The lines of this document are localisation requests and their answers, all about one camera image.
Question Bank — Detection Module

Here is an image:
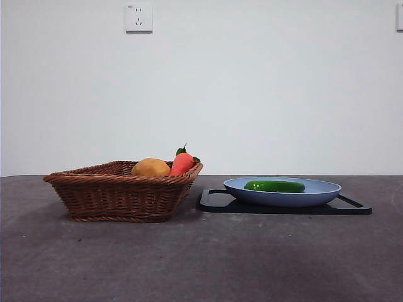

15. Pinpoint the white wall socket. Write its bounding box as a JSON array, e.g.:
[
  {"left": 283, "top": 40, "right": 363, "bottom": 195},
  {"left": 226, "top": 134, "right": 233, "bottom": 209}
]
[{"left": 125, "top": 3, "right": 154, "bottom": 33}]

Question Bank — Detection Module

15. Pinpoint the green pepper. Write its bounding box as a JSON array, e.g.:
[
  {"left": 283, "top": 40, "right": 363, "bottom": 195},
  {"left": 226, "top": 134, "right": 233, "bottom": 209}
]
[{"left": 244, "top": 180, "right": 305, "bottom": 193}]

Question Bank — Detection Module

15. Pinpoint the yellow-brown potato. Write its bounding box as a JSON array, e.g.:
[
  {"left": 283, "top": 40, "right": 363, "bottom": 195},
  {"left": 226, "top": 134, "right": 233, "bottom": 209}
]
[{"left": 131, "top": 157, "right": 171, "bottom": 177}]

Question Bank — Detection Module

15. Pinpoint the orange carrot with green leaves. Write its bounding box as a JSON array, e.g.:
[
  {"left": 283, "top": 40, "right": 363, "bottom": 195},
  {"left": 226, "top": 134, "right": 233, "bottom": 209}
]
[{"left": 169, "top": 143, "right": 202, "bottom": 176}]

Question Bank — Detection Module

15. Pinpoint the brown wicker basket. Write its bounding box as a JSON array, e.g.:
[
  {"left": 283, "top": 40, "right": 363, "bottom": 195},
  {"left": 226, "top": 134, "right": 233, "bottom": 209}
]
[{"left": 42, "top": 160, "right": 204, "bottom": 223}]

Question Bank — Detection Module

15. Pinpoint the blue round plate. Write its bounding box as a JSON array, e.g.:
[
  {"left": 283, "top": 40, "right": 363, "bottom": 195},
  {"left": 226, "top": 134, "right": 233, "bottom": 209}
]
[{"left": 223, "top": 177, "right": 342, "bottom": 208}]

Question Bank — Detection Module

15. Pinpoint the black rectangular tray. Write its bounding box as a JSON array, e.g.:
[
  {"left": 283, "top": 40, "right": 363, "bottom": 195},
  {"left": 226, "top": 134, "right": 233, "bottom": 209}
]
[{"left": 198, "top": 187, "right": 373, "bottom": 216}]

